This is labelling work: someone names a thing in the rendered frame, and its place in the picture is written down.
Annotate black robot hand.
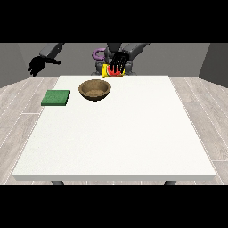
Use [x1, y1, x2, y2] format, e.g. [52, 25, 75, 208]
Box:
[28, 55, 62, 78]
[110, 52, 130, 75]

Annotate yellow cup with melon print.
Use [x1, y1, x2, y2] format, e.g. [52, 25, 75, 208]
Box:
[101, 63, 126, 79]

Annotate brown wooden bowl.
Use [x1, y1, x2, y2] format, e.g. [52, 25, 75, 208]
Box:
[77, 78, 112, 102]

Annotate green square pad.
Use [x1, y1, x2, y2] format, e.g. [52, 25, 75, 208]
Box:
[40, 89, 71, 107]

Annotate grey robot trunk purple rings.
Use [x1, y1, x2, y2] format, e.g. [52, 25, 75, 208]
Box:
[90, 43, 138, 77]

